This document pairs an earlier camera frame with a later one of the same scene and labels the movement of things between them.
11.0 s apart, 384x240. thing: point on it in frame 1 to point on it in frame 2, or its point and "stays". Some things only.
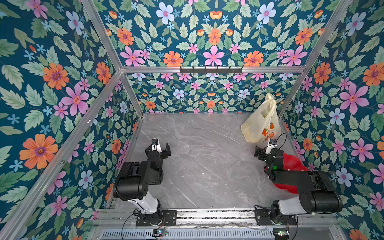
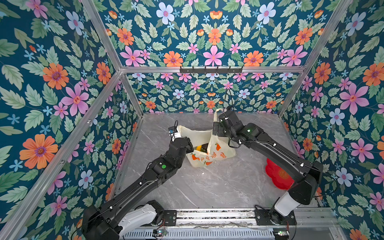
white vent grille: x=189 y=234 stays
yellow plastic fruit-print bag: x=263 y=123 to x=219 y=147
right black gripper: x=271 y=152 to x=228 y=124
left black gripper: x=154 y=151 to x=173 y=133
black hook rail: x=211 y=71 stays
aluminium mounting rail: x=212 y=220 stays
